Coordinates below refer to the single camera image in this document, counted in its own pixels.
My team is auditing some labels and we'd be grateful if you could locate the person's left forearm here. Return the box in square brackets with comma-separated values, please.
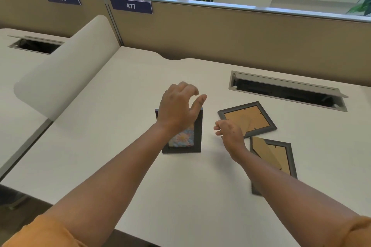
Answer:
[43, 122, 189, 240]

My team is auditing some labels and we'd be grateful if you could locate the black frame with flower picture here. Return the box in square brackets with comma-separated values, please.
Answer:
[156, 107, 203, 155]

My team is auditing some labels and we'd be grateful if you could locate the grey desk cable tray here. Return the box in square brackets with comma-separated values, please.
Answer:
[8, 35, 65, 55]
[229, 70, 348, 112]

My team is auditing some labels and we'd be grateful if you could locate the green leafy plant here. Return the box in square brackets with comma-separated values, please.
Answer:
[346, 0, 371, 16]

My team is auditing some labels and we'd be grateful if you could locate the black frame with brown backing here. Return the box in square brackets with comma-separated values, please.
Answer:
[218, 101, 277, 139]
[249, 136, 298, 196]

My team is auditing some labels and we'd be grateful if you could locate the person's orange shirt sleeve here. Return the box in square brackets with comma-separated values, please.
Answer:
[0, 214, 81, 247]

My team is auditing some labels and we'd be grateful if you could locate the beige desk partition panel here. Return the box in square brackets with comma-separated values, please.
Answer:
[0, 0, 117, 47]
[108, 0, 371, 88]

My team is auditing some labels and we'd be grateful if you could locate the person's left hand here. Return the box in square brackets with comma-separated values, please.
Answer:
[157, 81, 208, 137]

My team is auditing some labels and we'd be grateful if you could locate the person's right hand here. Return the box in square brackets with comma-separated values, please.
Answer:
[214, 119, 247, 163]

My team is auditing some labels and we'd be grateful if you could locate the white rounded side divider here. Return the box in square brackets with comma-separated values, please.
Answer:
[14, 14, 124, 120]

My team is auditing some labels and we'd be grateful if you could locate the person's right forearm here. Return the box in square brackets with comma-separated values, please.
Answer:
[232, 147, 363, 247]

